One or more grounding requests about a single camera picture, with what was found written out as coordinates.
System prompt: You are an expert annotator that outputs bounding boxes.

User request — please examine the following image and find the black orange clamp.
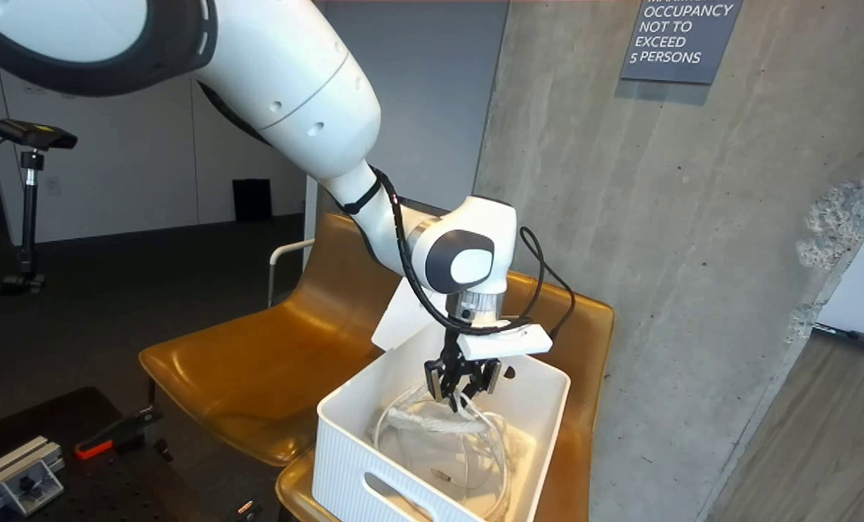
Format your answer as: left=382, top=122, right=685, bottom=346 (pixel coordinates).
left=70, top=402, right=165, bottom=464

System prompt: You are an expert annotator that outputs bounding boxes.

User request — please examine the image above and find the black wall vent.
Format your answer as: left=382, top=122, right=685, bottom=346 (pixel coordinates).
left=230, top=177, right=275, bottom=225

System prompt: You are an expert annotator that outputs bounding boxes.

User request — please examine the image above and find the grey armchair with white frame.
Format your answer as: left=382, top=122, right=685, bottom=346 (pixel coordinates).
left=263, top=237, right=317, bottom=311

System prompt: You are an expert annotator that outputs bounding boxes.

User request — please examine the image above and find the grey occupancy sign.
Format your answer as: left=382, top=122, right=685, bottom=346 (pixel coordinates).
left=618, top=0, right=749, bottom=89

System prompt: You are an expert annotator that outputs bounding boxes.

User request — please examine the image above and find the wooden bench chair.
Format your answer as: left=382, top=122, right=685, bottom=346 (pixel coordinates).
left=272, top=256, right=618, bottom=522

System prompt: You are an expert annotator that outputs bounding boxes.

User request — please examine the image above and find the white plastic storage box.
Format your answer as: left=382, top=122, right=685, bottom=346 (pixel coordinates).
left=310, top=315, right=573, bottom=522

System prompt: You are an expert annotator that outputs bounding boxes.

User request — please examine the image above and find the mustard leather chair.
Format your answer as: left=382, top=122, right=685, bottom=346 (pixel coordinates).
left=136, top=212, right=427, bottom=470

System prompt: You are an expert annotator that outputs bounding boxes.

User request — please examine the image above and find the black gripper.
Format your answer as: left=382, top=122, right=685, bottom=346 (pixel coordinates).
left=420, top=346, right=511, bottom=405

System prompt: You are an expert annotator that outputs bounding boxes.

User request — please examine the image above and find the black stereo camera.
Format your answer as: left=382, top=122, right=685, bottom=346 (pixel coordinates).
left=0, top=116, right=82, bottom=153

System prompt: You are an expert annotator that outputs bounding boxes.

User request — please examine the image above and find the white braided cable bundle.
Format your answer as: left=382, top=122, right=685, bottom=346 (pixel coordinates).
left=371, top=385, right=520, bottom=522

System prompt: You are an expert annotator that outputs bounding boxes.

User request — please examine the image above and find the wall whiteboard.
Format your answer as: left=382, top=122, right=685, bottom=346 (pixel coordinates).
left=302, top=0, right=511, bottom=218

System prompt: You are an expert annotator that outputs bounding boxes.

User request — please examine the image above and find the aluminium profile rail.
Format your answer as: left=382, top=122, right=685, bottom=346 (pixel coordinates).
left=0, top=433, right=66, bottom=520

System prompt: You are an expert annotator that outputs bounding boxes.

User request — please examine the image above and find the black camera tripod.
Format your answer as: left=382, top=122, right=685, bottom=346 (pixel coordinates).
left=0, top=145, right=50, bottom=299

